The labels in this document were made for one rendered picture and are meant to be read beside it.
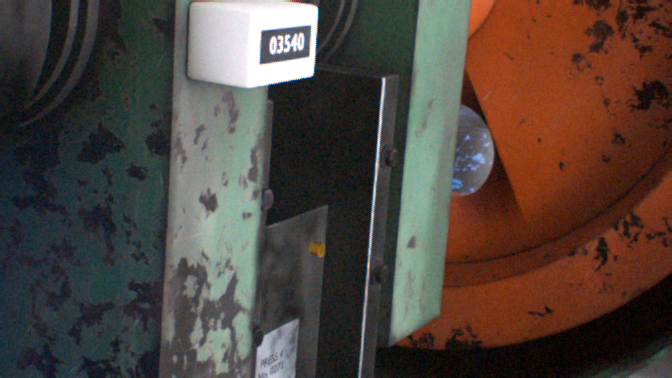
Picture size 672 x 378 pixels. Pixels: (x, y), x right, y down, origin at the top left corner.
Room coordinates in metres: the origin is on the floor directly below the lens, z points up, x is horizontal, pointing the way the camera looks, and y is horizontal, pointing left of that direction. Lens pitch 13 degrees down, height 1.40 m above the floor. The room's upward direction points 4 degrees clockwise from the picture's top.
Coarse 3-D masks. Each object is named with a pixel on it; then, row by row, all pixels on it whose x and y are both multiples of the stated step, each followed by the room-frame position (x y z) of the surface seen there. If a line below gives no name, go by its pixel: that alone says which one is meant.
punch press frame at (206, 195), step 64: (64, 0) 0.69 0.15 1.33; (128, 0) 0.69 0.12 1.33; (192, 0) 0.69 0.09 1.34; (320, 0) 0.96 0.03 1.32; (384, 0) 0.95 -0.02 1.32; (448, 0) 0.98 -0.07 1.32; (64, 64) 0.70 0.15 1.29; (128, 64) 0.69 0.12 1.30; (384, 64) 0.95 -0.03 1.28; (448, 64) 0.99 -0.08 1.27; (64, 128) 0.71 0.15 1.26; (128, 128) 0.69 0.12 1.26; (192, 128) 0.69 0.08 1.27; (256, 128) 0.75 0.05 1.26; (448, 128) 1.01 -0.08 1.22; (0, 192) 0.73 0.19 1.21; (64, 192) 0.71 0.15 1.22; (128, 192) 0.69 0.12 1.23; (192, 192) 0.70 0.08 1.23; (256, 192) 0.76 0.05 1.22; (448, 192) 1.02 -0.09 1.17; (0, 256) 0.73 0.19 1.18; (64, 256) 0.71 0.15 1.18; (128, 256) 0.69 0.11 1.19; (192, 256) 0.70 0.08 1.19; (256, 256) 0.76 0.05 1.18; (384, 256) 0.94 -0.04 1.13; (0, 320) 0.73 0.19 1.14; (64, 320) 0.71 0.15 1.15; (128, 320) 0.69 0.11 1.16; (192, 320) 0.70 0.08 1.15; (384, 320) 0.94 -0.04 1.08
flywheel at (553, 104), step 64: (512, 0) 1.19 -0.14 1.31; (576, 0) 1.16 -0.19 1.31; (640, 0) 1.14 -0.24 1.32; (512, 64) 1.18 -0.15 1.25; (576, 64) 1.16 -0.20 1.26; (640, 64) 1.13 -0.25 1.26; (512, 128) 1.18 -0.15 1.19; (576, 128) 1.15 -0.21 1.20; (640, 128) 1.13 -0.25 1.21; (512, 192) 1.18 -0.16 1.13; (576, 192) 1.15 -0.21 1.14; (640, 192) 1.10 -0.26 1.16; (448, 256) 1.20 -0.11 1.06; (512, 256) 1.17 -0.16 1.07; (576, 256) 1.11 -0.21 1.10; (640, 256) 1.09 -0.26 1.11; (448, 320) 1.16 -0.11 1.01; (512, 320) 1.14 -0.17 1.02; (576, 320) 1.11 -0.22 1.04
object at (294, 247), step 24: (288, 216) 0.89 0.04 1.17; (312, 216) 0.91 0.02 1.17; (288, 240) 0.88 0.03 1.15; (312, 240) 0.91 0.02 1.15; (264, 264) 0.86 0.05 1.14; (288, 264) 0.89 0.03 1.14; (312, 264) 0.92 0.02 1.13; (264, 288) 0.86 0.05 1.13; (288, 288) 0.89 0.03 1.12; (312, 288) 0.92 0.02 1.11; (264, 312) 0.86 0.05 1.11; (288, 312) 0.89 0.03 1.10; (312, 312) 0.92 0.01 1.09; (264, 336) 0.86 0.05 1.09; (288, 336) 0.89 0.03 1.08; (312, 336) 0.92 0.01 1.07; (264, 360) 0.86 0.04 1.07; (288, 360) 0.89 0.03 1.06; (312, 360) 0.93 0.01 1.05
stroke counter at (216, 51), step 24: (216, 0) 0.70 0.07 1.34; (240, 0) 0.72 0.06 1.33; (264, 0) 0.73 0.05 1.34; (192, 24) 0.68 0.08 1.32; (216, 24) 0.68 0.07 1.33; (240, 24) 0.67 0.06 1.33; (264, 24) 0.68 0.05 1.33; (288, 24) 0.70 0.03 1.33; (312, 24) 0.72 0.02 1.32; (192, 48) 0.68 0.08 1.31; (216, 48) 0.68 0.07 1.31; (240, 48) 0.67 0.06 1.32; (264, 48) 0.68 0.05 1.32; (312, 48) 0.72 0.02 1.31; (192, 72) 0.68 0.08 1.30; (216, 72) 0.68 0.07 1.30; (240, 72) 0.67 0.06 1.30; (264, 72) 0.68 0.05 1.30; (288, 72) 0.70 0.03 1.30; (312, 72) 0.73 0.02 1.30
